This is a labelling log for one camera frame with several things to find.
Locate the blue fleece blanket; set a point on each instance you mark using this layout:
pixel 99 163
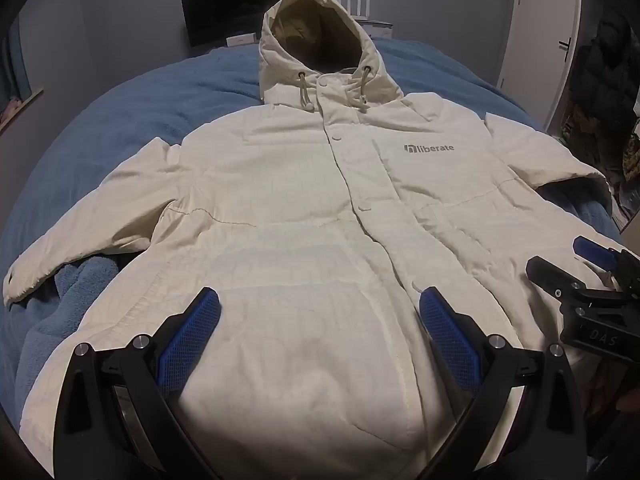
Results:
pixel 150 90

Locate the cream hooded jacket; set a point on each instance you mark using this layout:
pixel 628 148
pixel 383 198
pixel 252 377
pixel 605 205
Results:
pixel 300 210

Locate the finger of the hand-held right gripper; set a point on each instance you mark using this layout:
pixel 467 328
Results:
pixel 550 275
pixel 595 252

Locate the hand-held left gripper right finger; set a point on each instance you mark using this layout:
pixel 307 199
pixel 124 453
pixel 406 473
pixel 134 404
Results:
pixel 447 332

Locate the wooden frame edge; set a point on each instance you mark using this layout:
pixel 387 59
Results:
pixel 22 110

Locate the white door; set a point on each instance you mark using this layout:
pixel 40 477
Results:
pixel 542 35

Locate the small white box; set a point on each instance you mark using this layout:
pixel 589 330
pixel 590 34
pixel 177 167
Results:
pixel 241 39

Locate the black monitor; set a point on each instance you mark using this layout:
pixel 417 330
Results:
pixel 235 7

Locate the white router with antennas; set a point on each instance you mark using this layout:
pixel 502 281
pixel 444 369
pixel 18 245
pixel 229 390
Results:
pixel 352 7

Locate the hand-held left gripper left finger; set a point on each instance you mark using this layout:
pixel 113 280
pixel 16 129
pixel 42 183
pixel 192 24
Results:
pixel 192 330

